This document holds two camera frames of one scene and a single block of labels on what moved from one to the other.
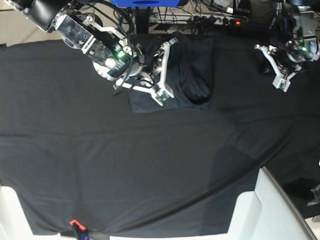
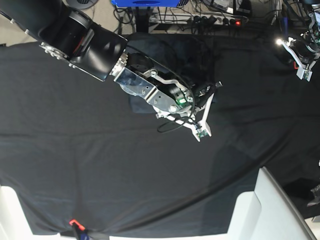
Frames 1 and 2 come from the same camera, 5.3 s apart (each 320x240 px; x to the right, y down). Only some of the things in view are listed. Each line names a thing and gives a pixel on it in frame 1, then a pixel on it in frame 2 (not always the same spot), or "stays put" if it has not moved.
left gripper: x=155 y=70 to x=203 y=94
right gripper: x=285 y=63 to x=306 y=56
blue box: x=146 y=3 stays put
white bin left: x=14 y=224 stays put
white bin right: x=267 y=213 stays put
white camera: x=282 y=84 to x=304 y=74
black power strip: x=207 y=20 stays put
